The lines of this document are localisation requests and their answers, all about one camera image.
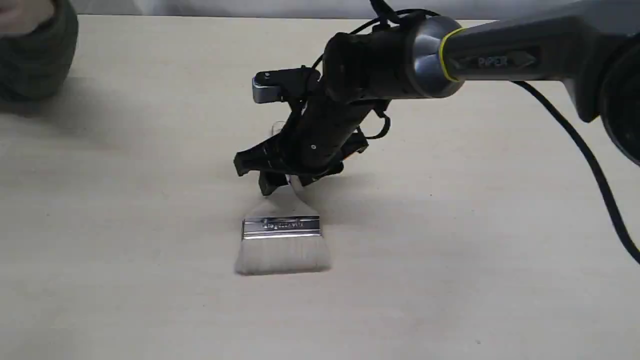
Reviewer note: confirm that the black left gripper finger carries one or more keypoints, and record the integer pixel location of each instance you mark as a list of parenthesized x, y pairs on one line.
[(257, 158)]

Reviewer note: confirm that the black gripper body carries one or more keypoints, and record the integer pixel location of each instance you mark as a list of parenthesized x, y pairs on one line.
[(318, 136)]

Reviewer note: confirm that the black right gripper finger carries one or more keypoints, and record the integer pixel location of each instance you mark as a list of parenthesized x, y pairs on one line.
[(269, 182)]

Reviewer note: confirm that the wooden handled paint brush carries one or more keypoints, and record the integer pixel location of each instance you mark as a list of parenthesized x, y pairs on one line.
[(282, 235)]

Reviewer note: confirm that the green sleeved forearm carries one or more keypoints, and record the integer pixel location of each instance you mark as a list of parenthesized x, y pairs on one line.
[(34, 66)]

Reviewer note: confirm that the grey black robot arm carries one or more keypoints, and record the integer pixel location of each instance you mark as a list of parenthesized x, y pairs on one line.
[(591, 46)]

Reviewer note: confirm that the bare human hand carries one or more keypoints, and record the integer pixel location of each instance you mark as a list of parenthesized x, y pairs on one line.
[(20, 17)]

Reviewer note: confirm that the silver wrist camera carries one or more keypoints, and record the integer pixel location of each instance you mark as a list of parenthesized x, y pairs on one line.
[(283, 85)]

